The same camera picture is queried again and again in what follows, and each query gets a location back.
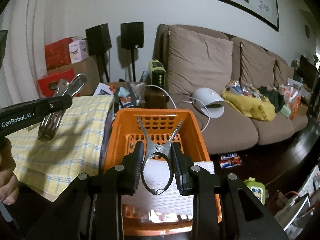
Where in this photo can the green lunch box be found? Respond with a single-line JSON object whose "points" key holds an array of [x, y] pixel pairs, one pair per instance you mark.
{"points": [[257, 188]]}

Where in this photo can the white dome device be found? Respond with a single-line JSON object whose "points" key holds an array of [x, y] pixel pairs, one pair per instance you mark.
{"points": [[208, 102]]}

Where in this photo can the pink white small box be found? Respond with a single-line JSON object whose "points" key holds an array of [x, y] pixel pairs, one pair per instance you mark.
{"points": [[78, 51]]}

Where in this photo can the metal clip tool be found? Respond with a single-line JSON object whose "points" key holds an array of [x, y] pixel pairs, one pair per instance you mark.
{"points": [[49, 126]]}

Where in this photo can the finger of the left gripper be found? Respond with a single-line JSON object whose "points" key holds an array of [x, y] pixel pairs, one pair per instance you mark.
{"points": [[50, 105]]}

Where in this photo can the red gift box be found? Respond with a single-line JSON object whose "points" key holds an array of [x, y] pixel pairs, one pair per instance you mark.
{"points": [[57, 53], [48, 83]]}

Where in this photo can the person left hand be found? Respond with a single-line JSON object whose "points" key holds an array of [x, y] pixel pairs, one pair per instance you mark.
{"points": [[8, 180]]}

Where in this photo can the clear jar gold lid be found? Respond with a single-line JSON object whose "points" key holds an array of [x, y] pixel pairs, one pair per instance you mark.
{"points": [[158, 217]]}

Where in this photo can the orange plastic basket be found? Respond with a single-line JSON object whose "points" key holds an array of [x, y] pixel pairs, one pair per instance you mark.
{"points": [[160, 124]]}

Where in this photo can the yellow cloth bag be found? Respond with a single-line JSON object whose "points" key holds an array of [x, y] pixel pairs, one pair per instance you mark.
{"points": [[250, 107]]}

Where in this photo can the yellow plaid tablecloth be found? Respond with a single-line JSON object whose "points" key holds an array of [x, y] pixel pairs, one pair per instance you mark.
{"points": [[80, 142]]}

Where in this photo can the black speaker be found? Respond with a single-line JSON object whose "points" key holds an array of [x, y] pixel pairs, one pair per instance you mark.
{"points": [[99, 43], [132, 38]]}

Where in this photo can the red gift box top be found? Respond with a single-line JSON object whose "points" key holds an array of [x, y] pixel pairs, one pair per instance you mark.
{"points": [[57, 53]]}

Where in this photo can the green black power station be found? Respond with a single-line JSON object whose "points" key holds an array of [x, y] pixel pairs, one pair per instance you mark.
{"points": [[157, 73]]}

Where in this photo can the left black speaker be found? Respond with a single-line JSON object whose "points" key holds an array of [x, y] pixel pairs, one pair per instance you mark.
{"points": [[99, 43]]}

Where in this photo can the brown cushion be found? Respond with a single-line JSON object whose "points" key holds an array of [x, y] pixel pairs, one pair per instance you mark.
{"points": [[197, 60], [256, 66], [282, 72]]}

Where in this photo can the snickers candy box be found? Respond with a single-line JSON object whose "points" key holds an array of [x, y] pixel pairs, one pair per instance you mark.
{"points": [[230, 160]]}

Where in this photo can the brown sofa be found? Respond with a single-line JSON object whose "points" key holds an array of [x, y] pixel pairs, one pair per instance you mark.
{"points": [[233, 131]]}

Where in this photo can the right black speaker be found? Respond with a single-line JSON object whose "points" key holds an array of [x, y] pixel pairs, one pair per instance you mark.
{"points": [[132, 38]]}

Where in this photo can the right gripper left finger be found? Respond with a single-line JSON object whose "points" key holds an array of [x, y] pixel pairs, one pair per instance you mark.
{"points": [[124, 178]]}

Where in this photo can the brown cardboard box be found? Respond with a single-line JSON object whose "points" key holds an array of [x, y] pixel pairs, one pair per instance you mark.
{"points": [[88, 67]]}

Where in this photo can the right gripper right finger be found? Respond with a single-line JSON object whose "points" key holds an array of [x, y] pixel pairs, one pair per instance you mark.
{"points": [[191, 179]]}

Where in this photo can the red gift box front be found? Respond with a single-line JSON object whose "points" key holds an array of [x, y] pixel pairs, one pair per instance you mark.
{"points": [[48, 83]]}

